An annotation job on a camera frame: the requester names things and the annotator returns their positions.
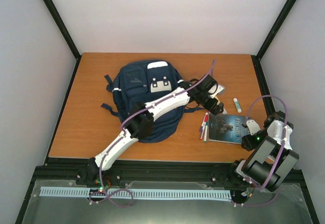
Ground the red cap whiteboard marker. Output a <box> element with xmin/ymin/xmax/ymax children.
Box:
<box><xmin>200</xmin><ymin>112</ymin><xmax>209</xmax><ymax>140</ymax></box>

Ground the green cap whiteboard marker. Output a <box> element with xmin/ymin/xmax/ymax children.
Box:
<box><xmin>203</xmin><ymin>119</ymin><xmax>209</xmax><ymax>143</ymax></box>

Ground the purple cap whiteboard marker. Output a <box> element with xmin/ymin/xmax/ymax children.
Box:
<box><xmin>200</xmin><ymin>121</ymin><xmax>206</xmax><ymax>133</ymax></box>

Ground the dark blue Wuthering Heights book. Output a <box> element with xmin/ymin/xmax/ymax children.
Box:
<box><xmin>208</xmin><ymin>114</ymin><xmax>250</xmax><ymax>144</ymax></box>

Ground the navy blue backpack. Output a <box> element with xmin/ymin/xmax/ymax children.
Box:
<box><xmin>101</xmin><ymin>59</ymin><xmax>201</xmax><ymax>143</ymax></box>

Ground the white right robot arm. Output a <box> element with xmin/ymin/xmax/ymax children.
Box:
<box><xmin>232</xmin><ymin>111</ymin><xmax>299</xmax><ymax>191</ymax></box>

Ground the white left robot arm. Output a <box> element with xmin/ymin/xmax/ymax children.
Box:
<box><xmin>86</xmin><ymin>74</ymin><xmax>223</xmax><ymax>185</ymax></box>

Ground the white glue stick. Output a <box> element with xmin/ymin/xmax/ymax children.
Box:
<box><xmin>233</xmin><ymin>98</ymin><xmax>242</xmax><ymax>113</ymax></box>

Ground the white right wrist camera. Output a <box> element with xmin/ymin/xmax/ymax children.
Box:
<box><xmin>246</xmin><ymin>119</ymin><xmax>261</xmax><ymax>136</ymax></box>

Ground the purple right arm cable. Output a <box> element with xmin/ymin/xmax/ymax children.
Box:
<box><xmin>232</xmin><ymin>94</ymin><xmax>289</xmax><ymax>207</ymax></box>

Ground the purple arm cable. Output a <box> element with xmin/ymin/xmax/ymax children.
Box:
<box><xmin>232</xmin><ymin>94</ymin><xmax>289</xmax><ymax>207</ymax></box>
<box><xmin>89</xmin><ymin>58</ymin><xmax>218</xmax><ymax>208</ymax></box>

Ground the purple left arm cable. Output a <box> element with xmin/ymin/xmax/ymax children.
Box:
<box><xmin>89</xmin><ymin>58</ymin><xmax>218</xmax><ymax>208</ymax></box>

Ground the black aluminium frame rail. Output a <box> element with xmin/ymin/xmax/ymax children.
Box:
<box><xmin>32</xmin><ymin>158</ymin><xmax>252</xmax><ymax>189</ymax></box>

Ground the light blue slotted cable duct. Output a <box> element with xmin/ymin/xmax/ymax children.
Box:
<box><xmin>39</xmin><ymin>186</ymin><xmax>232</xmax><ymax>202</ymax></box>

